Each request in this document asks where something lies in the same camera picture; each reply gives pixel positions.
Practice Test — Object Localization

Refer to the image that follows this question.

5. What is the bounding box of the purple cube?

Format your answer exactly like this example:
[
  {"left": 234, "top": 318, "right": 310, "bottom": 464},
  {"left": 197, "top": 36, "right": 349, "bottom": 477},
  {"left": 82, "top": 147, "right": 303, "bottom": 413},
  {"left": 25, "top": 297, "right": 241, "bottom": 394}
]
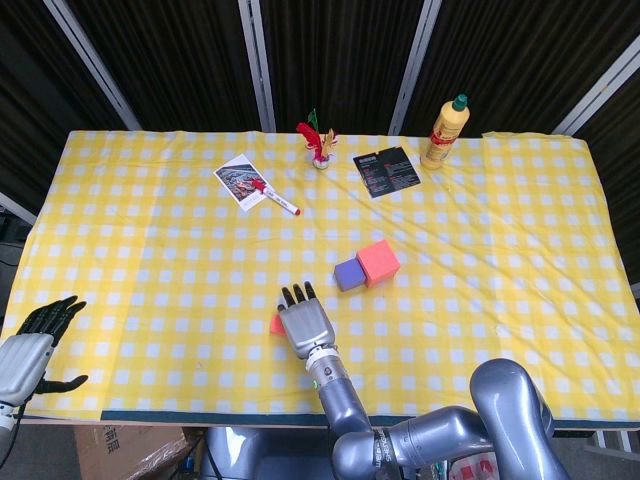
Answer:
[{"left": 333, "top": 258, "right": 368, "bottom": 294}]

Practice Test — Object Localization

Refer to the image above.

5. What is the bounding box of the yellow bottle green cap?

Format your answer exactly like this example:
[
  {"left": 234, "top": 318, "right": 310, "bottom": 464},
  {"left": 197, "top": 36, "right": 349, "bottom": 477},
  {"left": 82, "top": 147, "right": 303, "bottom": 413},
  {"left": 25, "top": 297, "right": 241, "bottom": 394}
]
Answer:
[{"left": 419, "top": 93, "right": 472, "bottom": 170}]

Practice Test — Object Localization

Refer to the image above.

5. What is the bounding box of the yellow white checkered tablecloth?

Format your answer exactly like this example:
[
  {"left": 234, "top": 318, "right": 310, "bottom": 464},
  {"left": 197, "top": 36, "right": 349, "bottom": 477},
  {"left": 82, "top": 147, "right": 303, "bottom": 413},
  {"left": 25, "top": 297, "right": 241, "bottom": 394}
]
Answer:
[{"left": 4, "top": 129, "right": 640, "bottom": 424}]

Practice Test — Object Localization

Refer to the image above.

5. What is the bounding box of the brown cardboard box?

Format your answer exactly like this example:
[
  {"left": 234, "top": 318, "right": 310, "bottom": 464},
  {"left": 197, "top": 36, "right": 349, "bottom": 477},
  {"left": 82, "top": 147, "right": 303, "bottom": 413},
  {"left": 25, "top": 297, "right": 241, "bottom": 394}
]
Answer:
[{"left": 73, "top": 424, "right": 195, "bottom": 480}]

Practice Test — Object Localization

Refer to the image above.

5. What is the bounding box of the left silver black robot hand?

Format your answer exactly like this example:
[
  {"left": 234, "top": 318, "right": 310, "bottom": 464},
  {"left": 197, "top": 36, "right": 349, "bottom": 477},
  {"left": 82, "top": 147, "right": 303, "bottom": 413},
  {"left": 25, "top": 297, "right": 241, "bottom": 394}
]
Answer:
[{"left": 0, "top": 294, "right": 90, "bottom": 407}]

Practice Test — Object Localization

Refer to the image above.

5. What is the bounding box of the large pink cube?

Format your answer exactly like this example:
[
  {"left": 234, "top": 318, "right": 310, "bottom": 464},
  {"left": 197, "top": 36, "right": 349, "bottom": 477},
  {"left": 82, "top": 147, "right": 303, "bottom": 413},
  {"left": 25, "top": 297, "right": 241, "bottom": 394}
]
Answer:
[{"left": 356, "top": 239, "right": 401, "bottom": 290}]

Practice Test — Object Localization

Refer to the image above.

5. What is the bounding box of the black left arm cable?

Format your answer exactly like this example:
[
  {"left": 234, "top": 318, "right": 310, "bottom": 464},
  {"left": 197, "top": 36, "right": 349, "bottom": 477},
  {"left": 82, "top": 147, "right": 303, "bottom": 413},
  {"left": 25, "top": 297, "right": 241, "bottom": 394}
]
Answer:
[{"left": 0, "top": 403, "right": 22, "bottom": 469}]

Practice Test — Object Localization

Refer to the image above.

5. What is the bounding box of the red white marker pen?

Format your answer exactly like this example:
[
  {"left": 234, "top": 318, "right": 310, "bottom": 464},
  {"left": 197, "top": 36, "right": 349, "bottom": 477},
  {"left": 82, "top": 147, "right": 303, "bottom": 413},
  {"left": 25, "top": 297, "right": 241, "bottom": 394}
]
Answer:
[{"left": 250, "top": 179, "right": 302, "bottom": 217}]

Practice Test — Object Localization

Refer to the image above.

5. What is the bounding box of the black printed card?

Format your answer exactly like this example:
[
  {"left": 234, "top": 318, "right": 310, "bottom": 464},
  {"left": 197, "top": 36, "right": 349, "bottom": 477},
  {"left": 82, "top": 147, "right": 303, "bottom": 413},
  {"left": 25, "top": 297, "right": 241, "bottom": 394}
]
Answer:
[{"left": 352, "top": 145, "right": 421, "bottom": 200}]

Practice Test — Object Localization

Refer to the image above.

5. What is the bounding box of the photo postcard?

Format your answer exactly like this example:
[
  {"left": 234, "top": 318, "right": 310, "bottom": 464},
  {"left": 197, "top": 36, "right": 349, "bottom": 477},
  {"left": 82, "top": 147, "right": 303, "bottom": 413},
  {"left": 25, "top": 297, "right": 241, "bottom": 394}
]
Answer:
[{"left": 213, "top": 153, "right": 268, "bottom": 211}]

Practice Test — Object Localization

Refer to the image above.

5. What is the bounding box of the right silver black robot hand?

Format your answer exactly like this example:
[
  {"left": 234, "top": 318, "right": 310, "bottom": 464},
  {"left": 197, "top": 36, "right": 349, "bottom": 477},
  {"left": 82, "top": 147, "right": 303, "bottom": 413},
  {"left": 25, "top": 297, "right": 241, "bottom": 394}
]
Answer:
[{"left": 277, "top": 281, "right": 338, "bottom": 362}]

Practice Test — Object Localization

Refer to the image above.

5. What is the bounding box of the colourful feather shuttlecock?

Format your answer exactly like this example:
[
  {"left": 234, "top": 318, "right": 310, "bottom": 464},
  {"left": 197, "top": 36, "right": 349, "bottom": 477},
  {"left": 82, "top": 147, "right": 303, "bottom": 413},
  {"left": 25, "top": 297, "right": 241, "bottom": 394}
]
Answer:
[{"left": 295, "top": 108, "right": 338, "bottom": 170}]

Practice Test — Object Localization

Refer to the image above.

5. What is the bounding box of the grey metal frame post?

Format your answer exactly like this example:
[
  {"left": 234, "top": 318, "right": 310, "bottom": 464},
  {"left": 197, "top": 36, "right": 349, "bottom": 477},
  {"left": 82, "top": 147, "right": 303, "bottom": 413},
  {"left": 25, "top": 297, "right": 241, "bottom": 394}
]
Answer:
[
  {"left": 237, "top": 0, "right": 278, "bottom": 134},
  {"left": 42, "top": 0, "right": 143, "bottom": 132},
  {"left": 387, "top": 0, "right": 444, "bottom": 136},
  {"left": 552, "top": 34, "right": 640, "bottom": 136}
]

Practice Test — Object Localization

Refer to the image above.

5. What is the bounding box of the grey robot torso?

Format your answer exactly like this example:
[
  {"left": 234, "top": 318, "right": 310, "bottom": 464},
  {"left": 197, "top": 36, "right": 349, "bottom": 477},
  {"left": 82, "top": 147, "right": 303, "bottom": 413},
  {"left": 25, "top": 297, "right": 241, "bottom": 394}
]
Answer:
[{"left": 202, "top": 425, "right": 341, "bottom": 480}]

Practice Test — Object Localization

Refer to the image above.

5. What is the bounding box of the red white plastic bag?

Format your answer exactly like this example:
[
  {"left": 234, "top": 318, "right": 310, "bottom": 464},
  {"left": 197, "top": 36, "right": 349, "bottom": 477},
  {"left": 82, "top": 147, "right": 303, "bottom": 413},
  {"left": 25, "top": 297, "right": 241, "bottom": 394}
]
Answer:
[{"left": 448, "top": 452, "right": 499, "bottom": 480}]

